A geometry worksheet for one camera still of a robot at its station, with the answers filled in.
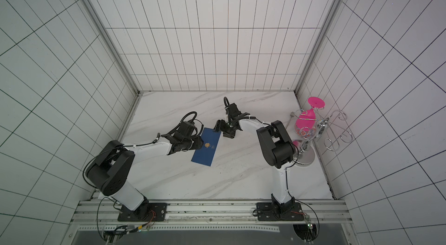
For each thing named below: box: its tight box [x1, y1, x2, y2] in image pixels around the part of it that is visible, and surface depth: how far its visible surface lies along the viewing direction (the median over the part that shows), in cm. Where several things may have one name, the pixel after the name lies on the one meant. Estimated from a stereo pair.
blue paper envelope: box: [191, 127, 222, 167], surface depth 92 cm
